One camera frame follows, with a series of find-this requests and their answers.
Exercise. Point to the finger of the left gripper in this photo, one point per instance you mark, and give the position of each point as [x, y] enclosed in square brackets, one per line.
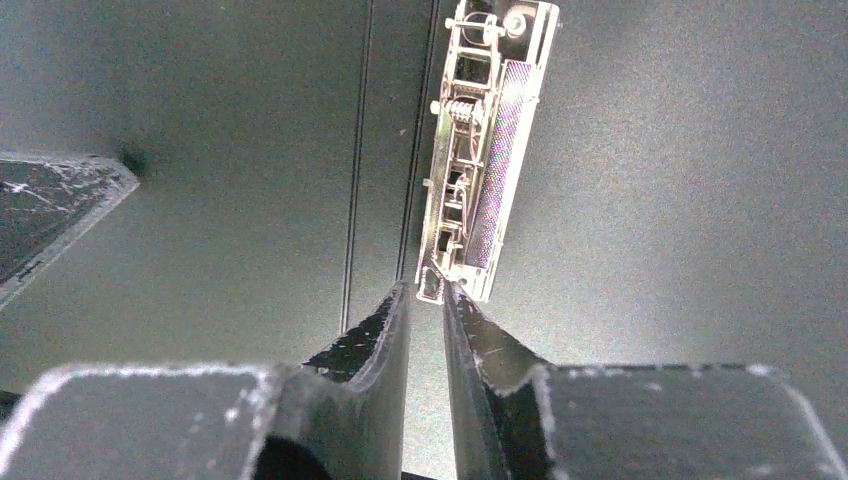
[48, 202]

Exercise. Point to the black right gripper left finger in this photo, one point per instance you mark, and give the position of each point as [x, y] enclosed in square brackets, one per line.
[337, 415]

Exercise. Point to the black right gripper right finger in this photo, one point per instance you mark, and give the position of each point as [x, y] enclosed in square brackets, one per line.
[517, 415]

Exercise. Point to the black folder with beige cover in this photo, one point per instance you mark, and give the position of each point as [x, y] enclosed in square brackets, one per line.
[683, 197]

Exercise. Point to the metal folder clip mechanism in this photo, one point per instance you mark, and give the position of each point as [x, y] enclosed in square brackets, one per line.
[496, 58]

